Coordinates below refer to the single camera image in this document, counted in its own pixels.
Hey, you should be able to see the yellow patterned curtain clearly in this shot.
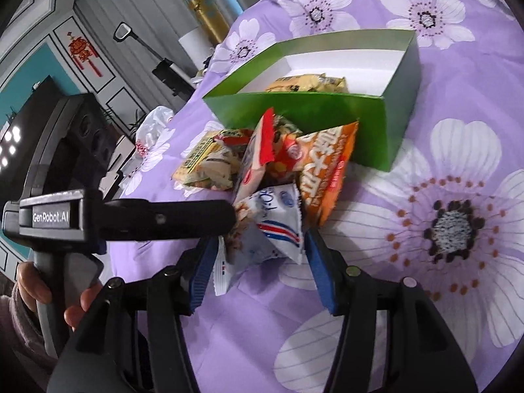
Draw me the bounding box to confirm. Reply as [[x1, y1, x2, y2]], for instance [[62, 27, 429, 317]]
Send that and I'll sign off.
[[159, 0, 312, 46]]

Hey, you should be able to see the purple floral cloth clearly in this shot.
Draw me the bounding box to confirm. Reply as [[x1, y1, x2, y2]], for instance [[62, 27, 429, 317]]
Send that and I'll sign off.
[[110, 0, 524, 393]]

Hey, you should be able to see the yellow snack packet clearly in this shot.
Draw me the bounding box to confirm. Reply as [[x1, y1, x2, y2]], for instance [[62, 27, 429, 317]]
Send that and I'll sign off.
[[264, 72, 348, 93]]

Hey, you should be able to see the orange snack packet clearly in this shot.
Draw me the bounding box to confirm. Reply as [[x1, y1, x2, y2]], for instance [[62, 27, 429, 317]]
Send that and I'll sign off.
[[295, 120, 360, 227]]

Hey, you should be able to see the pink red-edged snack packet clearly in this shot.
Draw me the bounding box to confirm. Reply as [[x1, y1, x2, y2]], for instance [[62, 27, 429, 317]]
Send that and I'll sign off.
[[231, 107, 276, 205]]

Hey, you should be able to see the grey curtain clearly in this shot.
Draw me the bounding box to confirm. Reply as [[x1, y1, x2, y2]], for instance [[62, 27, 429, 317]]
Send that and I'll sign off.
[[76, 0, 230, 103]]

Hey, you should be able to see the person's left forearm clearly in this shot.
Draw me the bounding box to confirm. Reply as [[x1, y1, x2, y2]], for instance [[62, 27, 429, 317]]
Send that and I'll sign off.
[[0, 282, 58, 381]]

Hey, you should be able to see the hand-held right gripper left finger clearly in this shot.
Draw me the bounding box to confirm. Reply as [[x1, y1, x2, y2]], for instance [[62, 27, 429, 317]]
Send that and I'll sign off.
[[49, 235, 222, 393]]

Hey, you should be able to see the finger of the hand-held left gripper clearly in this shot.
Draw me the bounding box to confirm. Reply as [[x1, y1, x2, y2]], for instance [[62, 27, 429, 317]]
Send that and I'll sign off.
[[102, 199, 237, 251]]

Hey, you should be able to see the white red plastic bag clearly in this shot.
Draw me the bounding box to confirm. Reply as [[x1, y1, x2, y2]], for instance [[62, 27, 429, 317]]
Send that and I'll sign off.
[[133, 105, 177, 160]]

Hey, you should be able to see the red knot wall decoration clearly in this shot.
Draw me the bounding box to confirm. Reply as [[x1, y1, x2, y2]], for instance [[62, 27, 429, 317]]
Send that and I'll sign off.
[[65, 30, 103, 78]]

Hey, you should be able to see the green cardboard box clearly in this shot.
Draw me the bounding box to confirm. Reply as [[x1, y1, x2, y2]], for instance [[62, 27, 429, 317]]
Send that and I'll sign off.
[[202, 28, 420, 171]]

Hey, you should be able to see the person's left hand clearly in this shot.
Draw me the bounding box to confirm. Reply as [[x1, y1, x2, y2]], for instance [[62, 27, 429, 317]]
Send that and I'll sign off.
[[16, 260, 104, 332]]

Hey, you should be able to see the white floor appliance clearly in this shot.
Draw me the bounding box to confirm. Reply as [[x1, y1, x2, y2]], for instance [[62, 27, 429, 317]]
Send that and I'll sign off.
[[178, 28, 214, 70]]

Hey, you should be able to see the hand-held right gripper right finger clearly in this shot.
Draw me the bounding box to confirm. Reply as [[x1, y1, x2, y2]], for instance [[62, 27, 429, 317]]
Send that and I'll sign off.
[[304, 228, 478, 393]]

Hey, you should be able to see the black stick vacuum cleaner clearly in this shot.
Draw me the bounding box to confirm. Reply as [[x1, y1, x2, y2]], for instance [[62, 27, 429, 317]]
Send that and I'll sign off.
[[113, 22, 196, 97]]

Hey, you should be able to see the yellow cracker packet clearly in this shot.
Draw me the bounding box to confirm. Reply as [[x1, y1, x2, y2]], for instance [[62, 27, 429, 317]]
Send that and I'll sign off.
[[172, 129, 254, 191]]

